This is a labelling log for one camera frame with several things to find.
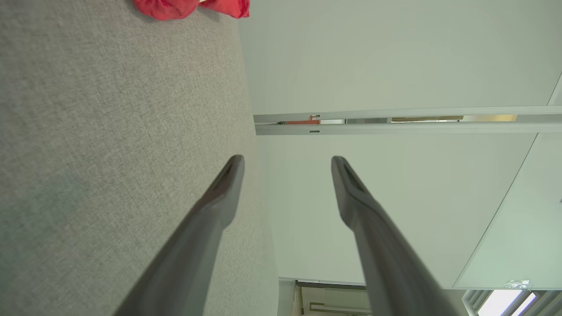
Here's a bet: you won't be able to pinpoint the bright window with grey frame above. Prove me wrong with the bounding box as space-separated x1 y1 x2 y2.
461 289 562 316

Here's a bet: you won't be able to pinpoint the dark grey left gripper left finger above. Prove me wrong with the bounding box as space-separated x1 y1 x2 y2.
114 154 245 316

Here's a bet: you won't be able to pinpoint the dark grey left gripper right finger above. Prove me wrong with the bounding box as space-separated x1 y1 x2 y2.
331 156 459 316

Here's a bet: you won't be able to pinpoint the small orange object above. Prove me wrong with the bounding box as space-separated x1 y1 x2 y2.
277 115 321 125

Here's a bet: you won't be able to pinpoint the red shorts with white stripe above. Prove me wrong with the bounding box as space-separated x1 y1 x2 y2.
133 0 250 21

